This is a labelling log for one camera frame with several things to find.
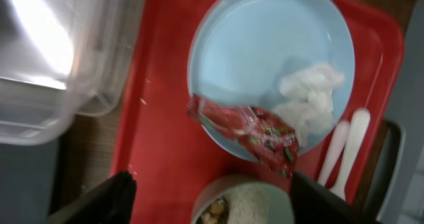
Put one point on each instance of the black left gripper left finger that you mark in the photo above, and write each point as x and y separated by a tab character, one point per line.
109	203

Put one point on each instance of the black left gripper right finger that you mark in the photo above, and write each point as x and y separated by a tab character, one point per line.
314	204

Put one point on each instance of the food scraps and rice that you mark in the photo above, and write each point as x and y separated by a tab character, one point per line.
248	204

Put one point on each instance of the green bowl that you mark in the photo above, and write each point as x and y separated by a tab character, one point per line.
280	210

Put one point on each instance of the white plastic fork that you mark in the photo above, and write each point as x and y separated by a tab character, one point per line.
337	143

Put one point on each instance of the red snack wrapper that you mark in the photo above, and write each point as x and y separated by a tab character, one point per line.
262	133

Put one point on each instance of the white plastic spoon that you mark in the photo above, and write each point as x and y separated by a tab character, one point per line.
358	128

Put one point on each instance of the white tissue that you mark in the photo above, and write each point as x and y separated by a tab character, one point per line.
308	105

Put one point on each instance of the light blue plate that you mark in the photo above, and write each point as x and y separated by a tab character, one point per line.
242	48

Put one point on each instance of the black food waste tray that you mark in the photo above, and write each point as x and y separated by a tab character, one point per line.
27	180

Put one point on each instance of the grey dishwasher rack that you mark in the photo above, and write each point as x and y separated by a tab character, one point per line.
396	192

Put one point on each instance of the clear plastic waste bin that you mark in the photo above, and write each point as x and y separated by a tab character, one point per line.
61	58

